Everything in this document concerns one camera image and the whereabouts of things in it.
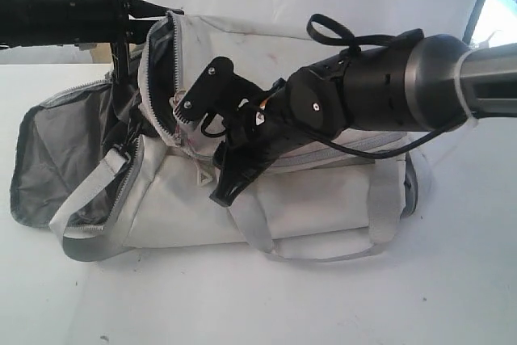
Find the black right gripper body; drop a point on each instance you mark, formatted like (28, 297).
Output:
(254, 140)

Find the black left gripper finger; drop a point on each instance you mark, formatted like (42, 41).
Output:
(144, 9)

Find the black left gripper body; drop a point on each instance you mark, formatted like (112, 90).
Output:
(132, 22)

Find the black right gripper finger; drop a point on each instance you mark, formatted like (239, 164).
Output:
(229, 186)

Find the white grey duffel bag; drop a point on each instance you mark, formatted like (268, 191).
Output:
(104, 186)

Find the right robot arm black grey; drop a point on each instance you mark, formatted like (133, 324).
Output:
(430, 85)

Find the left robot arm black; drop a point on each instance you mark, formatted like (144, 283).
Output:
(31, 23)

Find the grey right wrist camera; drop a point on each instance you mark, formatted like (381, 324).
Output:
(217, 91)

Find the white cable tie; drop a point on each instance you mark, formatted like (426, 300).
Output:
(478, 79)

